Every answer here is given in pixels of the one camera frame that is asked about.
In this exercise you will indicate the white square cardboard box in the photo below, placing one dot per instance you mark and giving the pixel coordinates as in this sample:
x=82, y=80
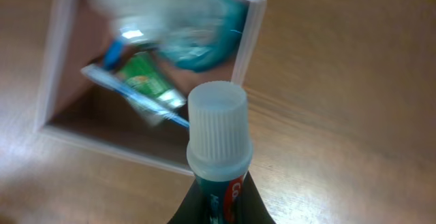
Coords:
x=74, y=107

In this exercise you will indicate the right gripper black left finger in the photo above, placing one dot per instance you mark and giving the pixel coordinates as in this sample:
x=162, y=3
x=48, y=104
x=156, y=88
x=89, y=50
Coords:
x=192, y=209

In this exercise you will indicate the teal white toothpaste tube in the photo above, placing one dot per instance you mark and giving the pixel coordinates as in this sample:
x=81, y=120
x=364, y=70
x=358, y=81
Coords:
x=220, y=149

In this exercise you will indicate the blue disposable razor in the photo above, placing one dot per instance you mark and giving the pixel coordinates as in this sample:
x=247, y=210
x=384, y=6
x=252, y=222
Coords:
x=113, y=55

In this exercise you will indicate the teal mouthwash bottle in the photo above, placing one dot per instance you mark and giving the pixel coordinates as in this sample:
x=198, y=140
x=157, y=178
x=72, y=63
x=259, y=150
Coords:
x=202, y=33

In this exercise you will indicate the green white soap box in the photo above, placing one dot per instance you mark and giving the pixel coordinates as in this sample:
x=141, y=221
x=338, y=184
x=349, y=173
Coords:
x=142, y=74

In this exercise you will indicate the clear spray bottle dark liquid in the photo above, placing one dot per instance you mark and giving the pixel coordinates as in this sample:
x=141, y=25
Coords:
x=148, y=21

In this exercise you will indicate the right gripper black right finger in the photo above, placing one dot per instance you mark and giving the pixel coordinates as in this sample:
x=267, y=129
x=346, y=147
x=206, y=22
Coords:
x=250, y=208

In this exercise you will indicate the blue white toothbrush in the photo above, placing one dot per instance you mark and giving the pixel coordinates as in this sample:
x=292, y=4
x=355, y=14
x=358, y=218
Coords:
x=105, y=79

